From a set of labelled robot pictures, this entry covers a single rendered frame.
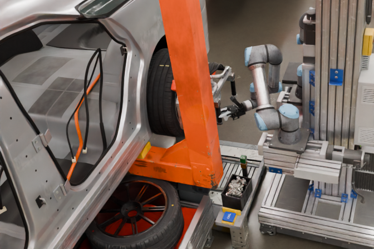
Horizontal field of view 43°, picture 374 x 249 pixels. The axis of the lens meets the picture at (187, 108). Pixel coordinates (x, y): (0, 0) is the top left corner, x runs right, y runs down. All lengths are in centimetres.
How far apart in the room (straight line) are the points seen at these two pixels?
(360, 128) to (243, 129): 168
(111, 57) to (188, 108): 79
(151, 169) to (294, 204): 104
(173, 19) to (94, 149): 120
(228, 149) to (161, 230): 135
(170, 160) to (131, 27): 92
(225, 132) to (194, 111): 170
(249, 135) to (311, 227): 134
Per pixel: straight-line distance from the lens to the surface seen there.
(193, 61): 259
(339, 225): 337
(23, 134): 232
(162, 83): 326
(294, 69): 466
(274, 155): 313
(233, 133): 445
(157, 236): 305
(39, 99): 361
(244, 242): 340
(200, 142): 294
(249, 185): 316
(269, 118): 291
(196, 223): 319
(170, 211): 314
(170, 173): 325
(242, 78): 521
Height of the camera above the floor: 279
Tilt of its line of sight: 35 degrees down
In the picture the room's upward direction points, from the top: 10 degrees counter-clockwise
